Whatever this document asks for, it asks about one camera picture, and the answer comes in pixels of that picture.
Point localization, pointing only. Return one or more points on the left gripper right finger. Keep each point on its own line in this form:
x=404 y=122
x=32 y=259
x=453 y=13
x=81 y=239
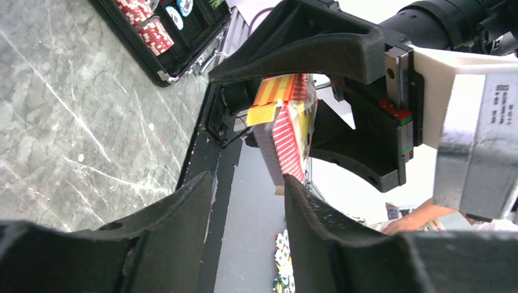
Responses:
x=333 y=253

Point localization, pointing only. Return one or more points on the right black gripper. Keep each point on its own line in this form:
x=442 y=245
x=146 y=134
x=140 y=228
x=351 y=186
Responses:
x=313 y=37

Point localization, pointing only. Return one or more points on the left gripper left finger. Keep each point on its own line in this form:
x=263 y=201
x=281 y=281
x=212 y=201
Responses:
x=156 y=249

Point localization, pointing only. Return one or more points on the red playing card box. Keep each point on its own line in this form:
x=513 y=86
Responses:
x=294 y=94

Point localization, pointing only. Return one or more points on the red backed card deck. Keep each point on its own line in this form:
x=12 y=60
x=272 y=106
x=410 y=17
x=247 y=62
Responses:
x=280 y=150

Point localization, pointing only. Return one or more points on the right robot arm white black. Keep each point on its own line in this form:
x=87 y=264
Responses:
x=458 y=26

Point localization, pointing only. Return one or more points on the person forearm in background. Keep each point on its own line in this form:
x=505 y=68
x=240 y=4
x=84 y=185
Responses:
x=426 y=212

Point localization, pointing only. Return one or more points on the black poker chip case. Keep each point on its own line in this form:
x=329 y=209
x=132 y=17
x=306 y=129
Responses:
x=192 y=25

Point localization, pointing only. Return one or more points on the red chip roll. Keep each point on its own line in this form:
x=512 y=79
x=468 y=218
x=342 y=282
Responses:
x=148 y=26

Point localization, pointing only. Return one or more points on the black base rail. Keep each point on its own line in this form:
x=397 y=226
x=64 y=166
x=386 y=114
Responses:
x=215 y=147

